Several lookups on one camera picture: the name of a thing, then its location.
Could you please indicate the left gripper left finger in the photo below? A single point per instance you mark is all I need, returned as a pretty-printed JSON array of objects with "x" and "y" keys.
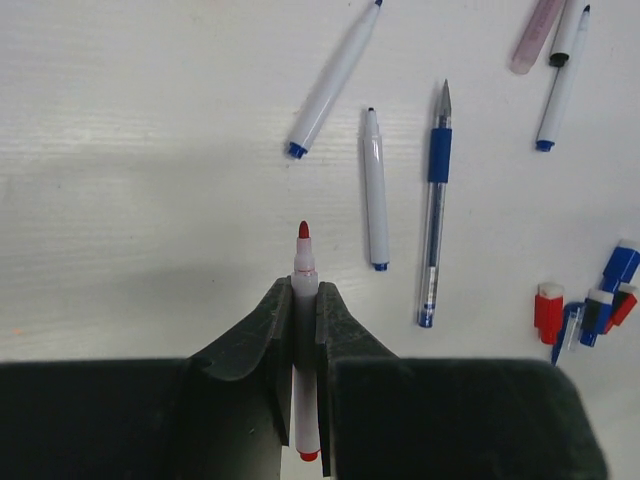
[{"x": 222, "y": 413}]

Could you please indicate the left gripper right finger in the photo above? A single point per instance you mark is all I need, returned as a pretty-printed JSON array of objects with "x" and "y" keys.
[{"x": 386, "y": 417}]

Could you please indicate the red ballpoint pen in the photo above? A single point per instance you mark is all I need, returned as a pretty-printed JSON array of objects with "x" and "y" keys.
[{"x": 305, "y": 286}]

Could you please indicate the red marker cap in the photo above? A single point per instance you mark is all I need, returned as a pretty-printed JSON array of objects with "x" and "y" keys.
[
  {"x": 548, "y": 312},
  {"x": 625, "y": 299}
]

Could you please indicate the blue ballpoint pen cap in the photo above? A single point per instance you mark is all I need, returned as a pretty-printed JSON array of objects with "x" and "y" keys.
[{"x": 573, "y": 314}]

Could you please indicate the blue capped whiteboard marker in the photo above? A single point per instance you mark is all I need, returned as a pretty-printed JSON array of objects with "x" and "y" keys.
[
  {"x": 331, "y": 82},
  {"x": 376, "y": 205}
]

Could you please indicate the blue ballpoint pen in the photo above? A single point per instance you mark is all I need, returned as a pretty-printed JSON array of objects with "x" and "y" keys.
[{"x": 439, "y": 157}]

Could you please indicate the blue marker cap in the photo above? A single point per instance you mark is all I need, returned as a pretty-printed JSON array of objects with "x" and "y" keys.
[
  {"x": 621, "y": 266},
  {"x": 597, "y": 310}
]

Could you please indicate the red capped whiteboard marker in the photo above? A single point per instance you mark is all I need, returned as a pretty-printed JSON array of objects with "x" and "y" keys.
[{"x": 561, "y": 91}]

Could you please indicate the black capped whiteboard marker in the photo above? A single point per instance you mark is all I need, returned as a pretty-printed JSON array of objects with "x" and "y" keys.
[{"x": 566, "y": 33}]

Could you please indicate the pink highlighter pen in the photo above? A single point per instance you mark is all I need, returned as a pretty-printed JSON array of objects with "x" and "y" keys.
[{"x": 535, "y": 35}]

